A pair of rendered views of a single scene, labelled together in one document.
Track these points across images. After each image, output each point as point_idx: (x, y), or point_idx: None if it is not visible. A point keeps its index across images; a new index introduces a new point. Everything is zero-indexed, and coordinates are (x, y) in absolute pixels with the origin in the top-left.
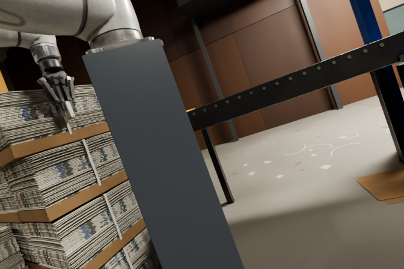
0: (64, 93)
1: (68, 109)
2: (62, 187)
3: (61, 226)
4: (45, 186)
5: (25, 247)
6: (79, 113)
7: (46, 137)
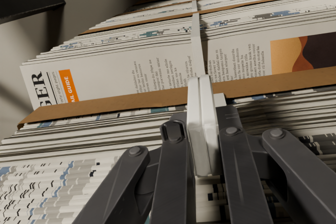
0: (192, 206)
1: (210, 93)
2: (287, 0)
3: None
4: None
5: None
6: (142, 141)
7: (321, 85)
